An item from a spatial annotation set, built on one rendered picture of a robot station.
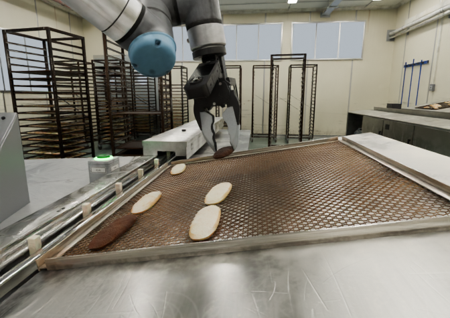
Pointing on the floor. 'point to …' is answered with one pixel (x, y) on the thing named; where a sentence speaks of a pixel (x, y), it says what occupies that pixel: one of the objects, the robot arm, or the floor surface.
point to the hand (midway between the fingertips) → (223, 145)
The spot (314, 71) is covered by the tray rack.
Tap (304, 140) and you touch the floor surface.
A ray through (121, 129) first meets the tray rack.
